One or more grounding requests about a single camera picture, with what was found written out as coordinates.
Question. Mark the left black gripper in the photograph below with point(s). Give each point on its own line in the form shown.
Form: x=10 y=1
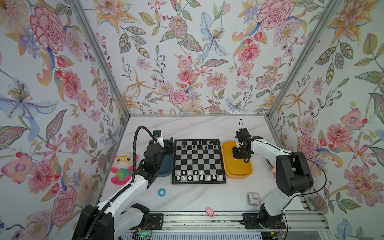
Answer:
x=170 y=146

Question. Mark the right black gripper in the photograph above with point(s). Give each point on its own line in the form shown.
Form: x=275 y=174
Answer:
x=236 y=156

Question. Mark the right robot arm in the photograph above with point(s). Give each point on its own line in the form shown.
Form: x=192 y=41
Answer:
x=293 y=176

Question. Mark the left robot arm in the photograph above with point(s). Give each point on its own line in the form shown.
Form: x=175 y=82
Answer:
x=110 y=219

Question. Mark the teal plastic tray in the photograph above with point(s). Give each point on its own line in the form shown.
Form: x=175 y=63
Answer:
x=167 y=164

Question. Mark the yellow plastic tray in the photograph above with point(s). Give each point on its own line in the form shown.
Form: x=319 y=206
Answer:
x=234 y=169

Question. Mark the yellow white plush toy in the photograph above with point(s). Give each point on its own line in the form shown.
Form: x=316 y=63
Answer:
x=122 y=169

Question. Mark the pink plush doll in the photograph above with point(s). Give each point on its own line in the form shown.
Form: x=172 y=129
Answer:
x=273 y=167

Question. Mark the black white chessboard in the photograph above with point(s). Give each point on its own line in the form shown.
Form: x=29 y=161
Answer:
x=202 y=159

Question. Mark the small white clock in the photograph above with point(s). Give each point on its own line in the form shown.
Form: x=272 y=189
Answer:
x=254 y=199

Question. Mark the pink eraser toy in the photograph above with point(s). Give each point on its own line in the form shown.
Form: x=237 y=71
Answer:
x=210 y=212

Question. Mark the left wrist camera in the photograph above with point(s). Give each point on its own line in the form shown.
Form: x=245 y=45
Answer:
x=159 y=138

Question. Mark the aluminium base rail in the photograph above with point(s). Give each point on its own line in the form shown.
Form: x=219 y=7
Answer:
x=292 y=221

